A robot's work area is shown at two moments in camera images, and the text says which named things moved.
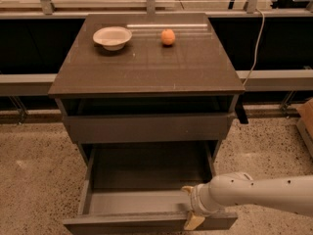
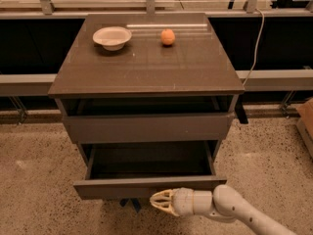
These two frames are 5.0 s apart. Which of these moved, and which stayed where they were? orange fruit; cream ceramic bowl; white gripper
Moved: white gripper
Stayed: orange fruit; cream ceramic bowl
